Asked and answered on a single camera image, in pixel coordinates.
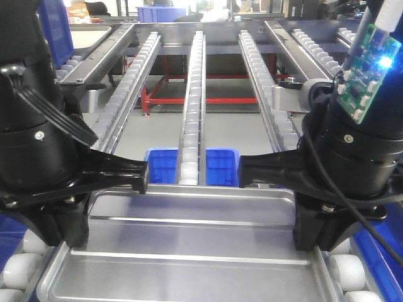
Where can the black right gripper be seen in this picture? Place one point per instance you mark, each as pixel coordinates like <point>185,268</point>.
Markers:
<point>346,159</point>

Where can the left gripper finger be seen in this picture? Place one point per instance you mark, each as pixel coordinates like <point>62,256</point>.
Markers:
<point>55,214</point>

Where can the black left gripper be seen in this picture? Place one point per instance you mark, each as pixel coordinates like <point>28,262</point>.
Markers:
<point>36,155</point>

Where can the silver ribbed metal tray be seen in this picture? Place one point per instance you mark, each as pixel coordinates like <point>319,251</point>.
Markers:
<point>189,243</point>

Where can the grey tray far left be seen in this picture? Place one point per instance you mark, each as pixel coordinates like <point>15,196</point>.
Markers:
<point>87,36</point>

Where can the blue bin below centre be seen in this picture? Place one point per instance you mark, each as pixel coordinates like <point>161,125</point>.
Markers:
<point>222,166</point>

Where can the left steel divider beam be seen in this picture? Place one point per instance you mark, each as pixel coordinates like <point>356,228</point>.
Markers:
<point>98,60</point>

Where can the steel divider beam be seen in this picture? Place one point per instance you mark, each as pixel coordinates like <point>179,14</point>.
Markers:
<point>98,60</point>
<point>296,61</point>

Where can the right steel divider beam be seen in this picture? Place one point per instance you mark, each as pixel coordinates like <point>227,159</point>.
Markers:
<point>296,61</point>

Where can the green circuit board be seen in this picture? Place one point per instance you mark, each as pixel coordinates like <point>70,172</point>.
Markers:
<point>361,82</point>

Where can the orange cardboard box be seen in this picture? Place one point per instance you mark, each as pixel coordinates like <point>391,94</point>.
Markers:
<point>78,14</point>

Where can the far blue bin background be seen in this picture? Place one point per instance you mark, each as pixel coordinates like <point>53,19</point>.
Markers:
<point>159,14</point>

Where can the blue bin upper left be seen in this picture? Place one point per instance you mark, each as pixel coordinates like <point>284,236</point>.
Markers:
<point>55,25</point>

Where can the left white roller rail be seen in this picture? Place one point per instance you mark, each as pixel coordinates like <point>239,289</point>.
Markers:
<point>21,269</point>

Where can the white roller rail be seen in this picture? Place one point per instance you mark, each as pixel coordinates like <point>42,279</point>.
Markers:
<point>340,274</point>
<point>191,161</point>
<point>21,269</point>

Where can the red metal frame cart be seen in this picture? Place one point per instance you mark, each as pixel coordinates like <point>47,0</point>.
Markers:
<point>227,83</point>

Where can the centre white roller rail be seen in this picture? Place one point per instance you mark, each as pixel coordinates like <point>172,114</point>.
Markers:
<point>191,161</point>

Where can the right white roller rail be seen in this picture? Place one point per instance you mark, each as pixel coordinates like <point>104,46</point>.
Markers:
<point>340,274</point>

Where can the far left roller rail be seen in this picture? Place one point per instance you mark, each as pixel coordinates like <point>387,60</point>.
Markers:
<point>67,67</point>

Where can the far right roller rail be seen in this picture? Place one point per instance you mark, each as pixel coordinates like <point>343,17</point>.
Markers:
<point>316,52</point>

